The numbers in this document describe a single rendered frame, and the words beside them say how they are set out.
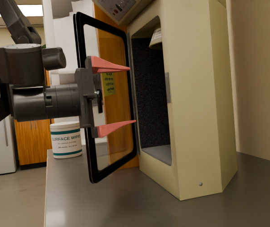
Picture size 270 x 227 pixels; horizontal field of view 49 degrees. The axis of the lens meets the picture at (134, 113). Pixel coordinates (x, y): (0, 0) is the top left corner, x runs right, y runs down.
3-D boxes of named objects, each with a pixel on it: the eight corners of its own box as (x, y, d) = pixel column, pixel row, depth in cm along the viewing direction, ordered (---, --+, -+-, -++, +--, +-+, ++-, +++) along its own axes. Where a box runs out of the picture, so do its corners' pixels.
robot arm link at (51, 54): (28, 35, 100) (16, 37, 91) (61, 29, 98) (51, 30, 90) (37, 71, 103) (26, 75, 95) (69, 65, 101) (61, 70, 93)
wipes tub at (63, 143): (81, 151, 143) (78, 120, 142) (84, 156, 131) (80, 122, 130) (52, 155, 140) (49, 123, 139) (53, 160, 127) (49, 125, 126)
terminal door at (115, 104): (137, 156, 97) (125, 31, 95) (93, 186, 69) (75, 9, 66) (135, 156, 98) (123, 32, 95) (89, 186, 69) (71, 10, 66)
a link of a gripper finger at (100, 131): (137, 92, 52) (83, 97, 50) (141, 133, 52) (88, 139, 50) (128, 96, 59) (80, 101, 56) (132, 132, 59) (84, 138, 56)
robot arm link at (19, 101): (13, 115, 54) (10, 128, 48) (7, 78, 51) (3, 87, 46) (52, 112, 55) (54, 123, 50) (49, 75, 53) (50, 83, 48)
